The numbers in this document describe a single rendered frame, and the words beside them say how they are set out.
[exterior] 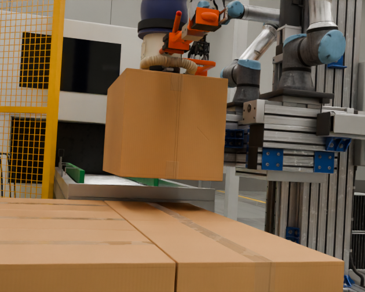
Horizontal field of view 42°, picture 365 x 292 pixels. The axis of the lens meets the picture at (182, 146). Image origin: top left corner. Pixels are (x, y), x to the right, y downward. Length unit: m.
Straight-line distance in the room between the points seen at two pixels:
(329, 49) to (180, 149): 0.66
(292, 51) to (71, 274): 1.32
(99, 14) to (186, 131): 9.81
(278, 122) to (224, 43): 10.23
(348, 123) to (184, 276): 1.08
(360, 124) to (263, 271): 0.98
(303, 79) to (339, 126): 0.24
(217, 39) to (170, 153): 10.31
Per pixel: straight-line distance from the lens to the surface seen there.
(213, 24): 1.55
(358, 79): 2.32
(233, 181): 5.44
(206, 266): 1.02
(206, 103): 1.84
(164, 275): 1.00
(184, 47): 1.87
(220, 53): 11.99
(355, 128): 1.91
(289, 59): 1.97
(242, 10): 2.45
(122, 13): 11.60
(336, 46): 1.89
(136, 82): 1.78
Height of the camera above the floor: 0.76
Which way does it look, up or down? 1 degrees up
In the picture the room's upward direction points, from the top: 3 degrees clockwise
